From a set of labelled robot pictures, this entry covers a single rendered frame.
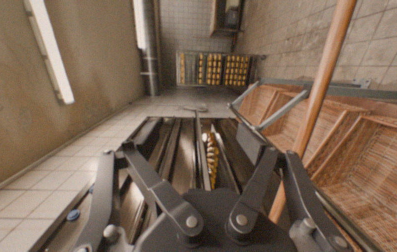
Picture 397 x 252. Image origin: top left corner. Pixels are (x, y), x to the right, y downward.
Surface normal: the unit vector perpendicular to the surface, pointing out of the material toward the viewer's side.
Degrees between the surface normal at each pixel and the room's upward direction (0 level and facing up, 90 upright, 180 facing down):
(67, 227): 90
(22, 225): 90
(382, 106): 0
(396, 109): 0
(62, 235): 90
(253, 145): 0
